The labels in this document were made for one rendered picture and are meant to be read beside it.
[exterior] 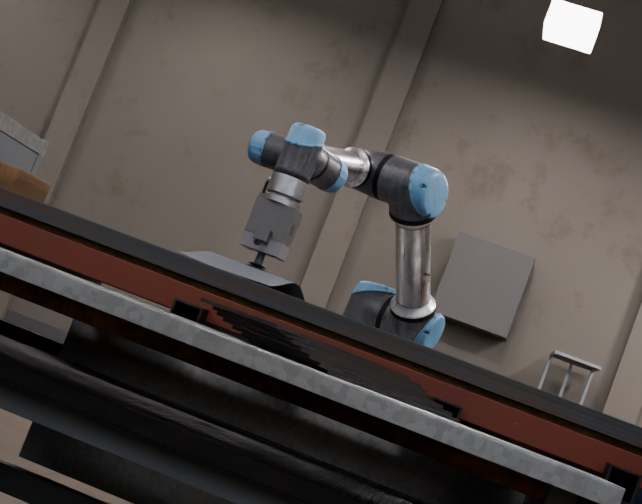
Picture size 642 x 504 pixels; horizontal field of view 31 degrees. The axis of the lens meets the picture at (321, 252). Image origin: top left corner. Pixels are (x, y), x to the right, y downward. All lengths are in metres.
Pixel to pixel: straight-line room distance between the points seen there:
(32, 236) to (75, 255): 0.08
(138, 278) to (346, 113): 9.56
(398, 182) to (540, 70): 8.81
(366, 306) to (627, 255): 8.22
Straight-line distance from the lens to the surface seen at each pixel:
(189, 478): 1.97
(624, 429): 1.93
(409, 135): 11.35
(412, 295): 2.89
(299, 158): 2.31
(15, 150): 3.12
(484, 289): 10.67
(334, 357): 1.66
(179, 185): 11.66
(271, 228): 2.29
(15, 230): 2.06
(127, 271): 1.99
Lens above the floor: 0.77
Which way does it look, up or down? 5 degrees up
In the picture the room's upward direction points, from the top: 21 degrees clockwise
